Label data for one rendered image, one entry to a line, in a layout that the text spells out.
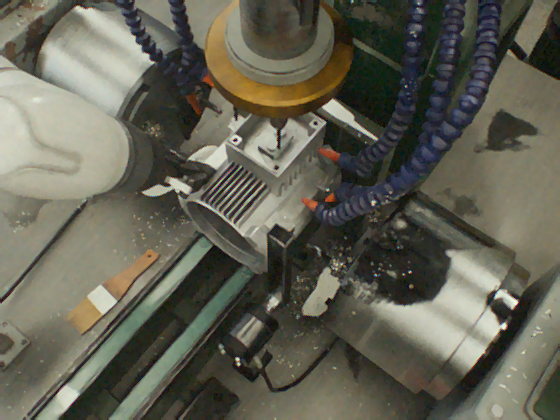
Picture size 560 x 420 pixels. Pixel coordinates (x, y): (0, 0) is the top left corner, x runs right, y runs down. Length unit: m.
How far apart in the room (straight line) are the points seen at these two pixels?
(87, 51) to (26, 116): 0.48
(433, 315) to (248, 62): 0.39
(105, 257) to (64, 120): 0.68
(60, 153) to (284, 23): 0.27
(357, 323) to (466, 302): 0.15
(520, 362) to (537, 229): 0.54
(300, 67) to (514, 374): 0.45
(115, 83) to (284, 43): 0.37
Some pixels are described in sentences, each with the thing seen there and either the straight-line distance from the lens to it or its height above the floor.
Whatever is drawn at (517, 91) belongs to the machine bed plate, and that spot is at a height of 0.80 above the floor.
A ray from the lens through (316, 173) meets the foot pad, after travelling 0.95.
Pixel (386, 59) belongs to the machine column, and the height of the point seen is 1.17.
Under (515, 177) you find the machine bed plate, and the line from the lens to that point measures 1.35.
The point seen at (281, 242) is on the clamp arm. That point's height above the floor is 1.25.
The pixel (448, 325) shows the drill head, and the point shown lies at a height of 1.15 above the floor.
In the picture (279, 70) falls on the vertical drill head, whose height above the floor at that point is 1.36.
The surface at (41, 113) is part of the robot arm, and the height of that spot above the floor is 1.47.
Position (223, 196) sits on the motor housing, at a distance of 0.90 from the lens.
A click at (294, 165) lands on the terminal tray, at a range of 0.90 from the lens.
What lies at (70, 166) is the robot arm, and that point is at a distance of 0.58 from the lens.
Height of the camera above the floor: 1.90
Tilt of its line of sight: 64 degrees down
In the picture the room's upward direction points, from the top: straight up
